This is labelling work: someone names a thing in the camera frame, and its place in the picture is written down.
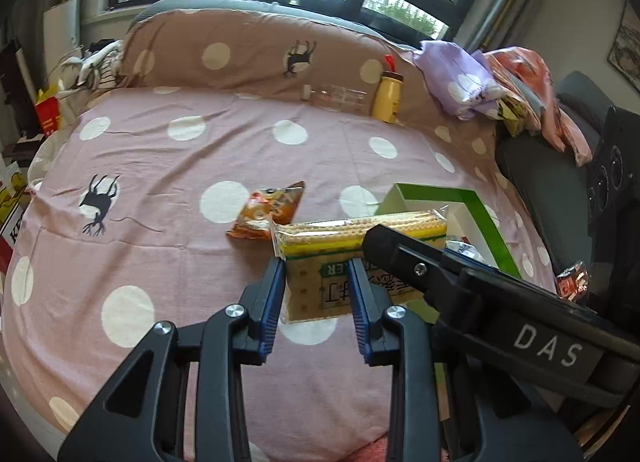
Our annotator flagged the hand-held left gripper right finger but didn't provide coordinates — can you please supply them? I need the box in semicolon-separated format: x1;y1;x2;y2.
346;257;585;462

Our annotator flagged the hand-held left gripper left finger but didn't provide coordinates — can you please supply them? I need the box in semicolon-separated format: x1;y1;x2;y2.
56;257;287;462

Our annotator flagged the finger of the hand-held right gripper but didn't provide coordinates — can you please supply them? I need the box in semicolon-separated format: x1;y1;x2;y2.
361;223;468;303

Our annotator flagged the yellow green cracker packet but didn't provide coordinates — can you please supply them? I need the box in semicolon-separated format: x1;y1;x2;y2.
270;207;449;325

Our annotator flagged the white barcode snack packet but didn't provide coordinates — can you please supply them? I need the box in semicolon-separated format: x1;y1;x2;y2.
445;238;486;263

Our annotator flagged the green cardboard box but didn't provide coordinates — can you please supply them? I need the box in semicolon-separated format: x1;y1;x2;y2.
375;183;523;327

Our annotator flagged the red silver snack packet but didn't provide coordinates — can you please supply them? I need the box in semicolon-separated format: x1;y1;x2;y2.
556;262;591;303

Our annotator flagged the orange brown bun packet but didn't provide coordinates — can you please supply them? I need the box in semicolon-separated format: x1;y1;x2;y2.
226;181;306;241

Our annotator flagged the yellow bottle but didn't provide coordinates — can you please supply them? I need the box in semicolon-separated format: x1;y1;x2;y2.
371;56;405;123

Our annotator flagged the grey sofa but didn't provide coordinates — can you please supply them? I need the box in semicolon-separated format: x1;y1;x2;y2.
495;72;640;273

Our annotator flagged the clear plastic bottle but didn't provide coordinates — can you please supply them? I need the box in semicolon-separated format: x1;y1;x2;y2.
302;84;368;117

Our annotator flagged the yellow patterned cloth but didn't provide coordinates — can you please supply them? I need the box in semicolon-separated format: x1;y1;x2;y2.
497;96;531;137

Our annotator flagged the purple dotted cloth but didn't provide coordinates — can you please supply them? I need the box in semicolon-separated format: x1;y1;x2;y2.
412;40;511;121

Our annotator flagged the pink orange cloth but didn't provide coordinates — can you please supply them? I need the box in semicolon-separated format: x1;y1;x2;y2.
482;46;593;167

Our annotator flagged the red white carton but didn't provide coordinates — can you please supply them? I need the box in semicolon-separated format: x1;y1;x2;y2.
0;202;31;273

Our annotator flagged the brown polka dot headboard cover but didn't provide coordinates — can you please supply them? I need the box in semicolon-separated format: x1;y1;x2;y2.
119;0;451;143

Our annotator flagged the red fries box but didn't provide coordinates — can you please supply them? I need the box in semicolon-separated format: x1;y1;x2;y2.
34;84;63;137

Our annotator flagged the white black striped cloth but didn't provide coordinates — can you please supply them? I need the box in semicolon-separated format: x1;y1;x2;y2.
57;39;126;92

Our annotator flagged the framed landscape painting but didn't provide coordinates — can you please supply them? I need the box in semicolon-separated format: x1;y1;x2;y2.
606;0;640;80

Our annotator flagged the white panel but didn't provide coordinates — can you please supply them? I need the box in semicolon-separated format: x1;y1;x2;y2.
42;0;81;65

